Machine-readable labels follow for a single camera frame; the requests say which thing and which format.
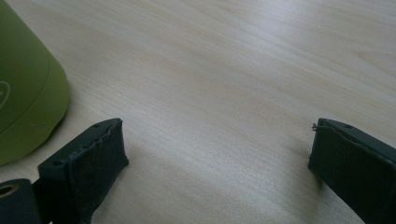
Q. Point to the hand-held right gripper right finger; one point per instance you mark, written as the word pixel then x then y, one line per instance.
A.
pixel 358 174

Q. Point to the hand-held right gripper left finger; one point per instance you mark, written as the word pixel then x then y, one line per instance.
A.
pixel 84 168

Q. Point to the green bottle with white cap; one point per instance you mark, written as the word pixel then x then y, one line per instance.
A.
pixel 25 77

